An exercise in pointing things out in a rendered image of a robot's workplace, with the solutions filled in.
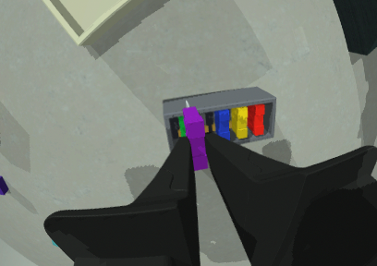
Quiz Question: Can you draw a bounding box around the violet fuse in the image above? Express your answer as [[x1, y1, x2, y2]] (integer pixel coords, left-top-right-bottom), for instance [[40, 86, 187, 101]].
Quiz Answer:
[[182, 100, 208, 170]]

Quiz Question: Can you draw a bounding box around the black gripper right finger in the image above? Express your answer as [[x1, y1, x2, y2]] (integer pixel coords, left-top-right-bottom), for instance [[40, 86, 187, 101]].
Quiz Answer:
[[204, 132, 377, 266]]

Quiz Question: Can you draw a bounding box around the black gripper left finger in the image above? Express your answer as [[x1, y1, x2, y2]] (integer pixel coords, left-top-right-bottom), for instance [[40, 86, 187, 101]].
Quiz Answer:
[[43, 136, 201, 266]]

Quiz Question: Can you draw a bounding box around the green fuse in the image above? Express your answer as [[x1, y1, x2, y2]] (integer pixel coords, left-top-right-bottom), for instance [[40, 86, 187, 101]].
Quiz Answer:
[[178, 116, 186, 137]]

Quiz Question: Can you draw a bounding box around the beige open tray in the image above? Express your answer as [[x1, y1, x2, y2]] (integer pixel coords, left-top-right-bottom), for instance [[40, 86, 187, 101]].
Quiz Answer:
[[42, 0, 144, 47]]

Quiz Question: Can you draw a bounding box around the violet block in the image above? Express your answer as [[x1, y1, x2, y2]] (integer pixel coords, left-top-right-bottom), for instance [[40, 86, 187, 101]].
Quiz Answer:
[[0, 176, 10, 195]]

